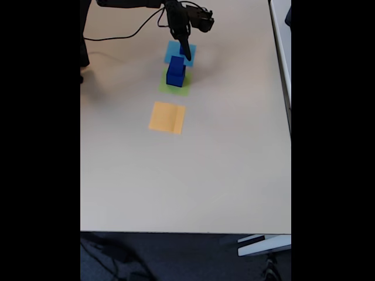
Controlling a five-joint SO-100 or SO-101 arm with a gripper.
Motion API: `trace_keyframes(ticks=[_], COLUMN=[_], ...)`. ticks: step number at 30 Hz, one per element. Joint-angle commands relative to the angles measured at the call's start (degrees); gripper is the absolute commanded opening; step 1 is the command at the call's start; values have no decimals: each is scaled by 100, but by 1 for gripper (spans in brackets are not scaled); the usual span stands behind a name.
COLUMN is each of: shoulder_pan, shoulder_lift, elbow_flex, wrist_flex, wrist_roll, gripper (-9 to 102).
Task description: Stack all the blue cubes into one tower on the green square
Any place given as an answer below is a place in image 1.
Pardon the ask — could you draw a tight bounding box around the blue paper square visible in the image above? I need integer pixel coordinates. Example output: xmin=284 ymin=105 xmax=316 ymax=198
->
xmin=163 ymin=40 xmax=197 ymax=68

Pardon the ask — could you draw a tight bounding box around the white table foot bar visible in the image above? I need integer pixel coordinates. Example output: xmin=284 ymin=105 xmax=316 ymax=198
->
xmin=236 ymin=234 xmax=292 ymax=257

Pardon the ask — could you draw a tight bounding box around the medium blue cube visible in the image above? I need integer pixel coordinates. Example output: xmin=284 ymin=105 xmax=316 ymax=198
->
xmin=169 ymin=55 xmax=186 ymax=77

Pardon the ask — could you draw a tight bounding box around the green paper square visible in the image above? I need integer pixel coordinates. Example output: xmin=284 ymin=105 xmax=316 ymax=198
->
xmin=159 ymin=70 xmax=194 ymax=97

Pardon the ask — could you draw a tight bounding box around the large blue cube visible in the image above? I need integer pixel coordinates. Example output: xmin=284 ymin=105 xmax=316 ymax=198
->
xmin=166 ymin=64 xmax=186 ymax=88

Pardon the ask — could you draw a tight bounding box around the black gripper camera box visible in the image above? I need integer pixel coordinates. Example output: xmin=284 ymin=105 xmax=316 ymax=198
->
xmin=189 ymin=5 xmax=215 ymax=33

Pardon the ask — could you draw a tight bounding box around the orange paper square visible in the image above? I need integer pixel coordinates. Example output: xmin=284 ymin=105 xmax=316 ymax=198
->
xmin=148 ymin=101 xmax=187 ymax=135

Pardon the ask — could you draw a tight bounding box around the black floor cable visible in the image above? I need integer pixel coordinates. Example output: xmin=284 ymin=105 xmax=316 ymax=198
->
xmin=80 ymin=234 xmax=153 ymax=281

